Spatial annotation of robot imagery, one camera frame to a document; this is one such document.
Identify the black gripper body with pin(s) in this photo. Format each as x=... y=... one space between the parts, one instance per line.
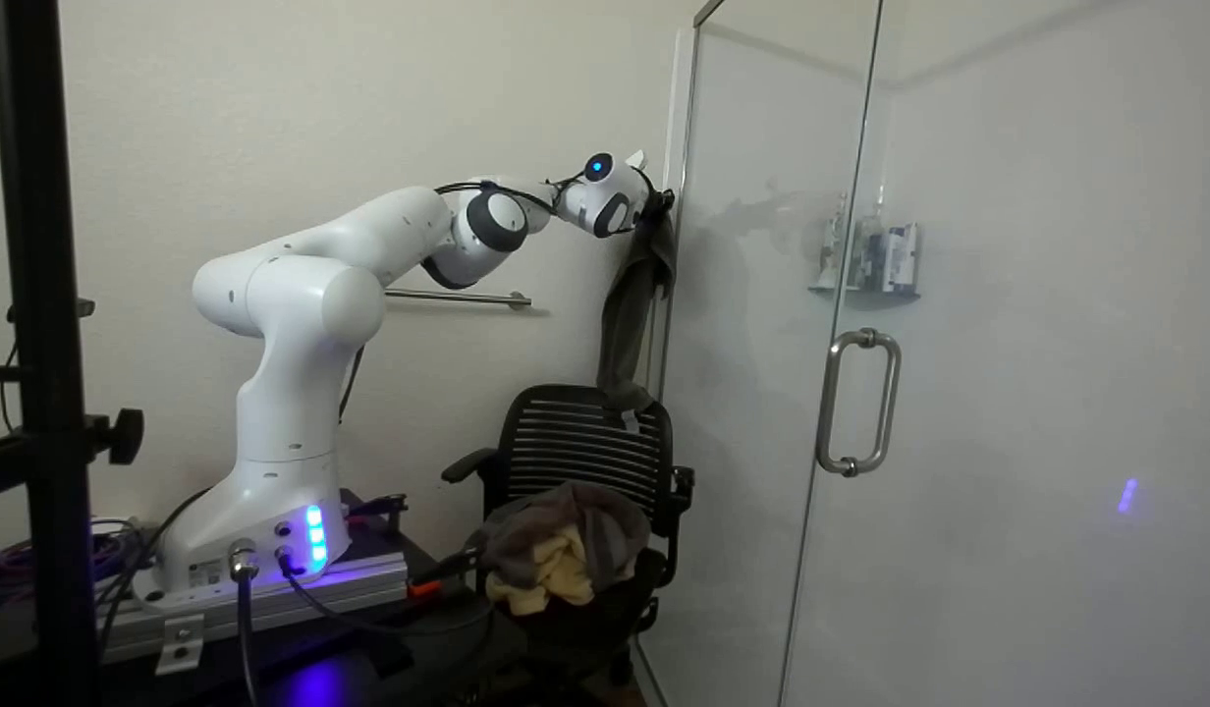
x=657 y=207

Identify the grey towel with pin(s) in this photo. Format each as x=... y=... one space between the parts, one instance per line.
x=630 y=328

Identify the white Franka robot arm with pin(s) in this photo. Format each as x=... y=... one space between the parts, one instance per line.
x=284 y=392

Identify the metal towel bar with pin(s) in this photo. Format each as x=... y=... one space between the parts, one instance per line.
x=474 y=298

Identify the black mesh office chair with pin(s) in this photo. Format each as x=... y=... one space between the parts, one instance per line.
x=580 y=445

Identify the yellow towel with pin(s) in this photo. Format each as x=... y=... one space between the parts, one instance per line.
x=552 y=572

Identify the glass shower panel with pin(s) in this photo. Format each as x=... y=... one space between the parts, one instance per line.
x=746 y=261

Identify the shower shelf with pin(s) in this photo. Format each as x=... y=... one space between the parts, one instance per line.
x=865 y=297

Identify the blue white container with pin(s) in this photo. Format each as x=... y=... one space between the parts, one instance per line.
x=902 y=261

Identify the glass shower door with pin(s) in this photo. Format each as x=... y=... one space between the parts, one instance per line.
x=1051 y=392

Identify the black stand knob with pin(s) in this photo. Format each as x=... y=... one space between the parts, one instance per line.
x=118 y=432

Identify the black stand pole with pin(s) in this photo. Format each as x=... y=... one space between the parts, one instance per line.
x=49 y=392

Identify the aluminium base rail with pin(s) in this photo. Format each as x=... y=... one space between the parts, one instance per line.
x=314 y=589

